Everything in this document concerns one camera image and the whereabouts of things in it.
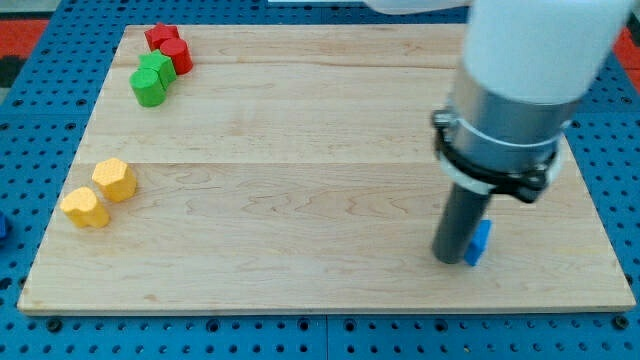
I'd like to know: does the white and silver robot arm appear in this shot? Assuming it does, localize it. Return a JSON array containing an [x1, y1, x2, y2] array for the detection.
[[432, 0, 634, 203]]

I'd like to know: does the blue triangle block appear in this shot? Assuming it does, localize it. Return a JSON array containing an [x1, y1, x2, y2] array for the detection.
[[464, 219, 492, 266]]

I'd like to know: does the yellow hexagon block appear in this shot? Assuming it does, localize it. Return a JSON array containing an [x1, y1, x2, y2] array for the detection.
[[92, 158, 137, 203]]

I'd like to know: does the light wooden board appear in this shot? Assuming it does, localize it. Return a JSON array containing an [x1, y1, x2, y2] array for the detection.
[[18, 24, 636, 316]]

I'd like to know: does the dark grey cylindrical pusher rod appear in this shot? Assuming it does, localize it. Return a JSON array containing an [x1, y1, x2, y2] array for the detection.
[[432, 184, 491, 264]]

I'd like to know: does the red cylinder block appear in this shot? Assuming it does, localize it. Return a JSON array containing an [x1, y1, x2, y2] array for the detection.
[[160, 38, 193, 75]]

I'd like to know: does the green cylinder block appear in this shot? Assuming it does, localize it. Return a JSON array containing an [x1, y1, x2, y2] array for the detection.
[[129, 69, 166, 107]]

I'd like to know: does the green star block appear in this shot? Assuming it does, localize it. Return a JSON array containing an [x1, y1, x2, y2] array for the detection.
[[139, 49, 177, 89]]

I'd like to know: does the red star block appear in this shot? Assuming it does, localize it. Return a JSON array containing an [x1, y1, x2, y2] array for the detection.
[[144, 22, 180, 51]]

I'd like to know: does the yellow heart block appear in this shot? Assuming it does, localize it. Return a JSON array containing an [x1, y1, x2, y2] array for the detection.
[[60, 187, 110, 228]]

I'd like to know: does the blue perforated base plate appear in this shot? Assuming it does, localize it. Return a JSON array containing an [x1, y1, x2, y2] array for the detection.
[[1, 0, 639, 359]]

